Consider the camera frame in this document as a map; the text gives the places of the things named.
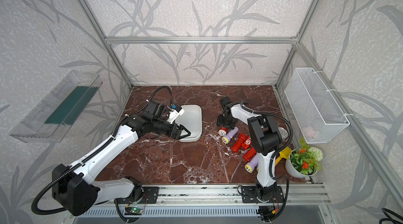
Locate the white plastic storage box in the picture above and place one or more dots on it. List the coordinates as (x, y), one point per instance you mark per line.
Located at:
(192, 120)

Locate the white wire mesh basket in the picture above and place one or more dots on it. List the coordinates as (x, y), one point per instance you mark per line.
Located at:
(319, 116)

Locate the clear plastic wall shelf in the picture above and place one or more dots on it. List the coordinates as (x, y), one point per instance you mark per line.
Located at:
(32, 129)

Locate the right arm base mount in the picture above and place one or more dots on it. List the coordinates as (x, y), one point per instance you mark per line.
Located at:
(254, 195)

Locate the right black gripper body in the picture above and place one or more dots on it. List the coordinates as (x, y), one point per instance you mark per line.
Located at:
(227, 123)

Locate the red flashlight long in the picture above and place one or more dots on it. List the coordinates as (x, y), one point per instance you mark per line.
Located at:
(241, 139)

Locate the round tin can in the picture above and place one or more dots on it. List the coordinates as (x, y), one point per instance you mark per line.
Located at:
(283, 132)

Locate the purple flashlight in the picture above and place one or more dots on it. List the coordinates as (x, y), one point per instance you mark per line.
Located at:
(252, 164)
(227, 138)

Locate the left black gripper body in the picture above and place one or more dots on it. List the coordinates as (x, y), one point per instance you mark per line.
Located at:
(163, 127)

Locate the potted artificial flower plant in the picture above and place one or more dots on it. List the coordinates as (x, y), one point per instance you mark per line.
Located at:
(305, 161)

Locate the yellow toy shovel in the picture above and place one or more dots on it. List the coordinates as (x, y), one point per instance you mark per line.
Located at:
(284, 154)

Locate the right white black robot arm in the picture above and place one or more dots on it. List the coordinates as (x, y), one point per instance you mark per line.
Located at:
(266, 139)

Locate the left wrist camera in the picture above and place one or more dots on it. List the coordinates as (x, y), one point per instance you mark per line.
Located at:
(175, 112)

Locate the red flashlight with logo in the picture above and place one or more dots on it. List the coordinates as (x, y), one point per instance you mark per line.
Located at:
(246, 144)

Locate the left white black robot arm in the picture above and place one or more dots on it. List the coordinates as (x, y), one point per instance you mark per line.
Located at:
(74, 188)

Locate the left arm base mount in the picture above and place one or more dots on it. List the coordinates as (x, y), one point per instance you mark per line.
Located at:
(143, 195)

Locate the aluminium front rail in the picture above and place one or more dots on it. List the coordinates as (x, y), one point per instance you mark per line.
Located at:
(171, 195)

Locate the green shelf liner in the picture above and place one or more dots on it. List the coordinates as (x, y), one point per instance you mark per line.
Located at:
(71, 108)

